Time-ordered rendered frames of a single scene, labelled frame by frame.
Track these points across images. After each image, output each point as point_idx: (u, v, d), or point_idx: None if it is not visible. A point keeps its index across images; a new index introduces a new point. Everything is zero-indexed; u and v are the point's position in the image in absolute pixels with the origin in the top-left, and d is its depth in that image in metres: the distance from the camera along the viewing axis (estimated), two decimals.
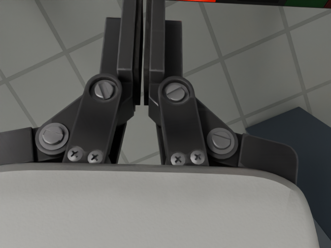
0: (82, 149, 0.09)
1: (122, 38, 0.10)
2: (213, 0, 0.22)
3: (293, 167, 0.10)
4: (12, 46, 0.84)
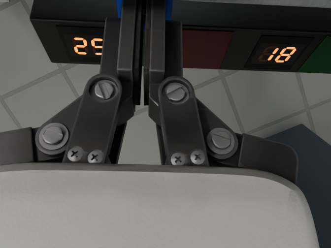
0: (82, 149, 0.09)
1: (122, 38, 0.10)
2: (217, 68, 0.19)
3: (293, 167, 0.10)
4: (6, 63, 0.81)
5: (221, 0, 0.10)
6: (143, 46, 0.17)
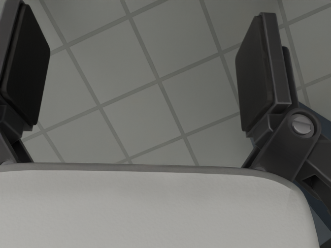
0: None
1: None
2: None
3: None
4: None
5: None
6: None
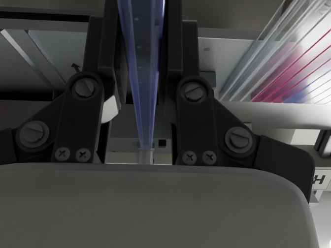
0: (69, 148, 0.09)
1: (104, 36, 0.10)
2: None
3: (309, 173, 0.10)
4: None
5: None
6: None
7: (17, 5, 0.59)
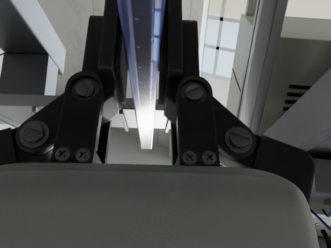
0: (69, 148, 0.09)
1: (104, 36, 0.10)
2: None
3: (309, 173, 0.10)
4: None
5: None
6: None
7: (284, 61, 0.63)
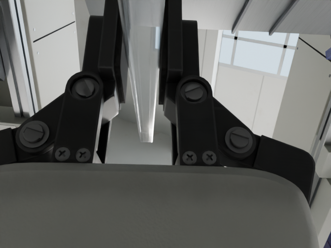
0: (69, 148, 0.09)
1: (104, 36, 0.10)
2: None
3: (309, 173, 0.10)
4: None
5: None
6: None
7: None
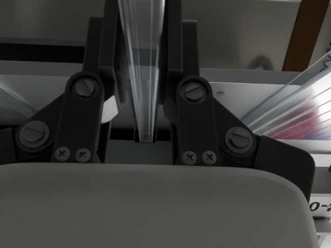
0: (69, 148, 0.09)
1: (104, 36, 0.10)
2: None
3: (309, 173, 0.10)
4: None
5: None
6: None
7: (1, 16, 0.53)
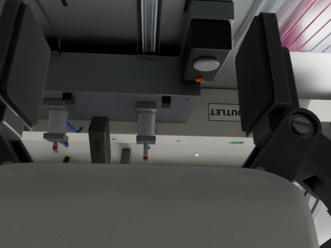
0: None
1: None
2: None
3: None
4: None
5: None
6: None
7: None
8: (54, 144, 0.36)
